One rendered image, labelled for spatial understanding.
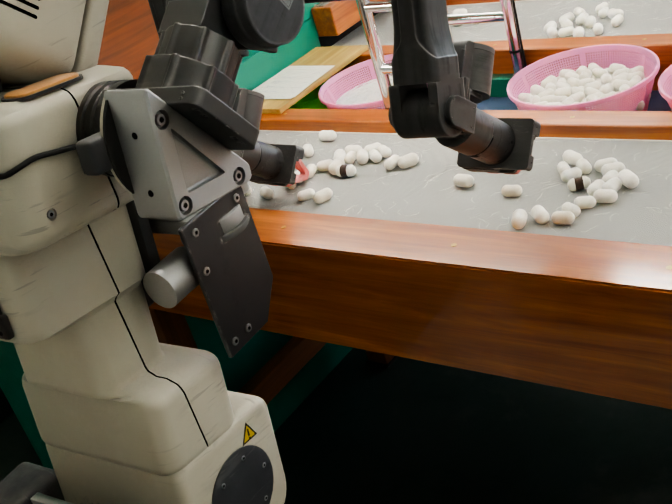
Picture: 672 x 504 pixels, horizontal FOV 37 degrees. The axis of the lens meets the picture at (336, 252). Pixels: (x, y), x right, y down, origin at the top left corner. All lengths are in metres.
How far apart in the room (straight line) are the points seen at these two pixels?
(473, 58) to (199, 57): 0.45
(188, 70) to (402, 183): 0.87
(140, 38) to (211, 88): 1.18
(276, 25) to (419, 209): 0.72
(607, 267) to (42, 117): 0.72
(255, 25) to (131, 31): 1.14
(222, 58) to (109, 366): 0.35
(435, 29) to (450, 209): 0.47
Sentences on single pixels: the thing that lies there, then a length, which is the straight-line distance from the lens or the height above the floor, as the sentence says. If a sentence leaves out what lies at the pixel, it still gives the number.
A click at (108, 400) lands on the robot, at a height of 0.90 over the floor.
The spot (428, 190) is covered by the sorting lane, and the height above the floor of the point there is 0.74.
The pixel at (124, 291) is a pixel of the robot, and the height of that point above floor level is 1.00.
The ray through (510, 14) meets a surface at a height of 0.85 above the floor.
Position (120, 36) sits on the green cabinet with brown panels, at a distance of 1.98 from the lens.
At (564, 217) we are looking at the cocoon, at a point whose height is 0.75.
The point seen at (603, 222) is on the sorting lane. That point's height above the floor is 0.74.
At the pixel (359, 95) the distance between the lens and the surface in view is 2.10.
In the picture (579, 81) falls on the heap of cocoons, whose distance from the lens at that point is 1.89.
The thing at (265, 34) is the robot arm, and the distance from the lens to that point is 0.87.
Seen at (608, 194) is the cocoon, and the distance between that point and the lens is 1.45.
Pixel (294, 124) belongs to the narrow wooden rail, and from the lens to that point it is 1.99.
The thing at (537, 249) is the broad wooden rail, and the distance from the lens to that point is 1.33.
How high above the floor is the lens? 1.44
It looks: 28 degrees down
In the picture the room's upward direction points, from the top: 18 degrees counter-clockwise
